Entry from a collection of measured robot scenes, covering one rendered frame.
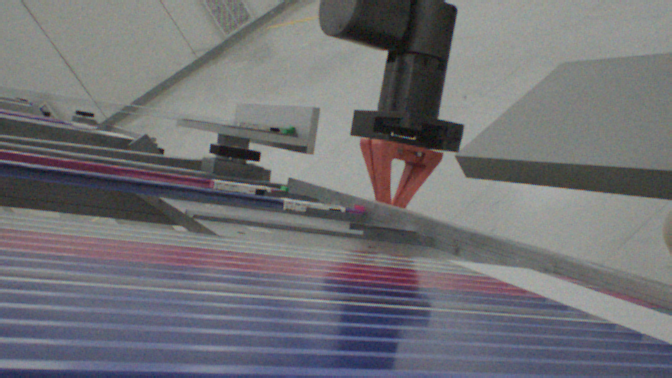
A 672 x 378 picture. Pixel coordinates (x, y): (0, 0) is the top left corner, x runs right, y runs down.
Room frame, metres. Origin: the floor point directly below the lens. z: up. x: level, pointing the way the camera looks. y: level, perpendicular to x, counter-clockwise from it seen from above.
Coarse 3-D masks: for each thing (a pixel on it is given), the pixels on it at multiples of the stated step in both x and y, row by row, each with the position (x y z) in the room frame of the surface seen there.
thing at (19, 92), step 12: (24, 96) 0.94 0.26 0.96; (36, 96) 0.94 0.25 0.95; (48, 96) 0.95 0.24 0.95; (60, 96) 0.95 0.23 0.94; (72, 96) 0.95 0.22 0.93; (96, 108) 0.96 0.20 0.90; (108, 108) 0.96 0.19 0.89; (120, 108) 0.96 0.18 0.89; (132, 108) 0.97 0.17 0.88; (144, 108) 0.97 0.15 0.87; (180, 120) 0.98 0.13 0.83; (192, 120) 0.98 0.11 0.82; (204, 120) 0.99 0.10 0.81; (216, 120) 0.99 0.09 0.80; (228, 120) 1.00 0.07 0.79; (288, 132) 1.02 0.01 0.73
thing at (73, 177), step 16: (0, 160) 0.57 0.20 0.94; (16, 176) 0.56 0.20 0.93; (32, 176) 0.57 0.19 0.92; (48, 176) 0.57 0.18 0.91; (64, 176) 0.57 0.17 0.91; (80, 176) 0.57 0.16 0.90; (96, 176) 0.58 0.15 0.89; (112, 176) 0.58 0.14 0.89; (144, 192) 0.58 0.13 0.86; (160, 192) 0.59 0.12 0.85; (176, 192) 0.59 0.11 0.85; (192, 192) 0.59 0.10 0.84; (208, 192) 0.60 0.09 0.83; (224, 192) 0.60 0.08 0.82; (240, 192) 0.61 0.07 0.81; (352, 208) 0.63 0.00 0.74
